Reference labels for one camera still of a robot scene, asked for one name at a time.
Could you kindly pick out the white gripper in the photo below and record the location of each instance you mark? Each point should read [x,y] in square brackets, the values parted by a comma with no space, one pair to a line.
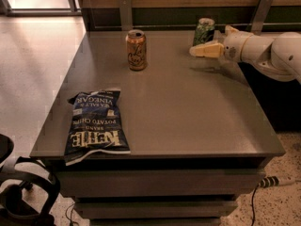
[234,46]

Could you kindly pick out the green soda can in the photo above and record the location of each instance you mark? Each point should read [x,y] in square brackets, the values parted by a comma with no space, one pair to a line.
[204,31]

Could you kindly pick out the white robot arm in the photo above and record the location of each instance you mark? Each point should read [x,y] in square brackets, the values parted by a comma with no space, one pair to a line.
[278,58]

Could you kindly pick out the orange LaCroix soda can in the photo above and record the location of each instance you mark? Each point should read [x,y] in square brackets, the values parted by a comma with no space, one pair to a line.
[136,45]

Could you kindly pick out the blue Kettle chip bag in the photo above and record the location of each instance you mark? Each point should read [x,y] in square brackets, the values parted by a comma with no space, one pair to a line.
[95,126]

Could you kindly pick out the white power strip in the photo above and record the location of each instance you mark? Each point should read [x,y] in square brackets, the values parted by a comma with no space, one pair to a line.
[271,181]

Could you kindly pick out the right metal wall bracket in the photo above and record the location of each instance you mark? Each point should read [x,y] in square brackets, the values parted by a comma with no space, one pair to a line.
[260,15]

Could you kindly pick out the metal wall bracket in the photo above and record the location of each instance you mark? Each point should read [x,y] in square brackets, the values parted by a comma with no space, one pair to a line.
[126,16]
[260,15]

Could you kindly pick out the left metal wall bracket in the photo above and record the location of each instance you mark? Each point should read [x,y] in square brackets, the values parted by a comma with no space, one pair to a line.
[126,16]

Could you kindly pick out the metal window frame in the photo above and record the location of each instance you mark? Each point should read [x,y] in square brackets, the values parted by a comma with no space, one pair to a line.
[40,7]

